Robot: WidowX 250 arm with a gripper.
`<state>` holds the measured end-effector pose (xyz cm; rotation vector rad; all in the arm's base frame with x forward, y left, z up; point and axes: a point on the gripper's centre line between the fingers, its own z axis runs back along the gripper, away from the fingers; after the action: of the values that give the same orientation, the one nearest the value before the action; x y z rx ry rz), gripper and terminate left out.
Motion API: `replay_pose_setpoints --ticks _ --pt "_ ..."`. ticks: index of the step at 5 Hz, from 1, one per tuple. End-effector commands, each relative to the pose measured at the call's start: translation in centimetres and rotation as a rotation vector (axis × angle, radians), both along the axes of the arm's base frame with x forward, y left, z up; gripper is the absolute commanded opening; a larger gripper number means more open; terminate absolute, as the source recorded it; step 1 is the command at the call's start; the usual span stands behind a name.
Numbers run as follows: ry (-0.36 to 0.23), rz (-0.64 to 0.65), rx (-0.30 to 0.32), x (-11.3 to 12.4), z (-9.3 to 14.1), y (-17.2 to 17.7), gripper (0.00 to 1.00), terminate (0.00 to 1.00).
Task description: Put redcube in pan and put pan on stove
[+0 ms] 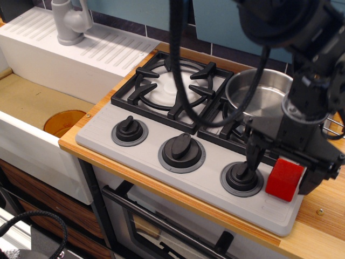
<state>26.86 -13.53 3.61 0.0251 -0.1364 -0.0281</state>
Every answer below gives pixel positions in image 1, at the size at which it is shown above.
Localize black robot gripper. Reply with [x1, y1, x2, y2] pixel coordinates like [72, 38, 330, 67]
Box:
[244, 114, 344, 195]

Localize red wooden cube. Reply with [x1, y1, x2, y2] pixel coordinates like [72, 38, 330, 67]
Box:
[265, 158, 304, 202]

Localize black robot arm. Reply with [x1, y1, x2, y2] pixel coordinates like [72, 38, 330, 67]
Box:
[238, 1, 344, 195]

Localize right black stove knob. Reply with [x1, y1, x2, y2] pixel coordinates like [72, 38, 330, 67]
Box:
[220, 162, 264, 197]

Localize black stove knob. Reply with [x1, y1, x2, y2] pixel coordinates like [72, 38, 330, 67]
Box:
[220, 162, 264, 197]
[158, 133, 206, 174]
[111, 115, 149, 147]

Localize grey toy stove top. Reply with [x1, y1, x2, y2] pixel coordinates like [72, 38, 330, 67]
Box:
[75, 100, 302, 236]

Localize stainless steel pan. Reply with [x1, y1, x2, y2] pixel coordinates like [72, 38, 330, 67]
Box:
[225, 69, 345, 135]

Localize middle black stove knob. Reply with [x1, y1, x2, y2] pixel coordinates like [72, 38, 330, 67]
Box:
[158, 133, 206, 174]

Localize left black stove knob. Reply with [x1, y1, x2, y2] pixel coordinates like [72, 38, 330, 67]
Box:
[111, 115, 149, 147]

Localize black right burner grate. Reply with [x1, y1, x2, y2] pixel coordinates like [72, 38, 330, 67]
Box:
[197, 91, 278, 167]

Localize black burner grate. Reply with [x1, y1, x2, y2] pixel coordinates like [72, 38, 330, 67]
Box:
[197, 91, 278, 167]
[111, 51, 234, 134]

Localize black left burner grate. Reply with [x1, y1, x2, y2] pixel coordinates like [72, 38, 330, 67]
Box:
[111, 51, 234, 134]

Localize oven door with window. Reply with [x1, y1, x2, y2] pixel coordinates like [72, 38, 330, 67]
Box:
[93, 167, 284, 258]

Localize wooden drawer fronts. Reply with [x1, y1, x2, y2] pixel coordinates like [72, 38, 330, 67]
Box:
[1, 161, 114, 258]

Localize orange translucent plate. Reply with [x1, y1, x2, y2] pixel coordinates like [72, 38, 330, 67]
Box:
[43, 110, 86, 138]

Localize white toy sink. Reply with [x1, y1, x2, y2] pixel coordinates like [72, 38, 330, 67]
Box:
[1, 7, 158, 205]

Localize grey toy faucet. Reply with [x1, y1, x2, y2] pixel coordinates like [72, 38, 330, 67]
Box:
[51, 0, 93, 46]

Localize black oven door handle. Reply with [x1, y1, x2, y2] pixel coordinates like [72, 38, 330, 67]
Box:
[101, 182, 234, 258]

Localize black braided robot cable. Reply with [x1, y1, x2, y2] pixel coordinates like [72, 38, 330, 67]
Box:
[169, 0, 272, 128]

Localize black braided foreground cable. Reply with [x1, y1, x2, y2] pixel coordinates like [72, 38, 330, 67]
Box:
[0, 210, 70, 259]

